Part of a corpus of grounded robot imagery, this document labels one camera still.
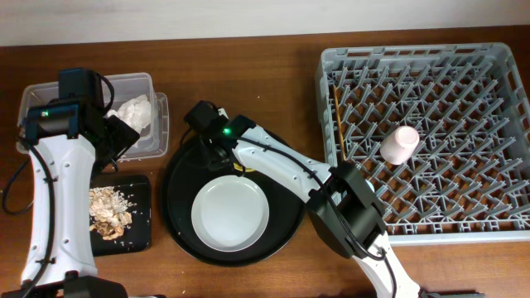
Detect round black serving tray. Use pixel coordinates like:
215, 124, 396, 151
159, 136, 305, 267

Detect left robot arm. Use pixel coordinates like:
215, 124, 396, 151
5, 100, 138, 297

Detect wooden chopstick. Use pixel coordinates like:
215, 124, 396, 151
333, 85, 347, 161

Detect clear plastic waste bin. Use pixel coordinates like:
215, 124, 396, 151
17, 72, 170, 162

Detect grey plate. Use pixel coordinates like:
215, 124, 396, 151
191, 175, 269, 252

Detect black rectangular tray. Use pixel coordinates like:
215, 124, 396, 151
90, 174, 152, 257

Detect yellow bowl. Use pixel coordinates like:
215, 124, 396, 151
233, 163, 255, 173

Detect grey dishwasher rack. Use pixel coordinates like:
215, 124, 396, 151
315, 43, 529, 246

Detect white napkin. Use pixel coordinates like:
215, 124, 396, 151
107, 94, 152, 133

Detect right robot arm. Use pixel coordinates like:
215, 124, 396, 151
191, 113, 422, 297

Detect food leftovers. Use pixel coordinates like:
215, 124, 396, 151
89, 186, 134, 241

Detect pink cup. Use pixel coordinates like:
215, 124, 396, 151
380, 126, 420, 166

